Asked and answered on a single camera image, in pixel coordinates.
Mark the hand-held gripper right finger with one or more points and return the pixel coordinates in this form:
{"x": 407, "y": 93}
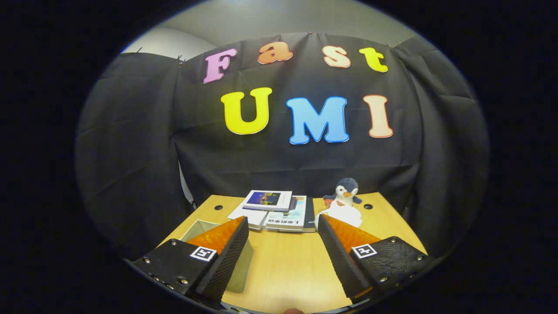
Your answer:
{"x": 338, "y": 257}

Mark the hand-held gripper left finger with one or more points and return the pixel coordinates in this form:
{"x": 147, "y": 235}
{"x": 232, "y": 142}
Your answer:
{"x": 226, "y": 257}

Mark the green fabric storage box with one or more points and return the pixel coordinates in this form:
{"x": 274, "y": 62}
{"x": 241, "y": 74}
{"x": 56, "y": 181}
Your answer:
{"x": 243, "y": 270}

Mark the white round plush toy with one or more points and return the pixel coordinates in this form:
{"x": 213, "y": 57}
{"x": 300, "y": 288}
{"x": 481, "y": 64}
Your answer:
{"x": 344, "y": 213}

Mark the white book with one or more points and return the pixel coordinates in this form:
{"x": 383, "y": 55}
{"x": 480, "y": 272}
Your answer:
{"x": 248, "y": 217}

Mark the teal cover book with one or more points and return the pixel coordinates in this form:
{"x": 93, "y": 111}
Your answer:
{"x": 287, "y": 218}

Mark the blue cover book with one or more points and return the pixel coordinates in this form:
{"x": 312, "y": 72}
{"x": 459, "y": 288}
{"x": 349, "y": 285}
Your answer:
{"x": 268, "y": 200}

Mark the penguin plush toy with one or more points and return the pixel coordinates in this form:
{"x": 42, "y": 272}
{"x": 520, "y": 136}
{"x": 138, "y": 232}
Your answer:
{"x": 346, "y": 187}

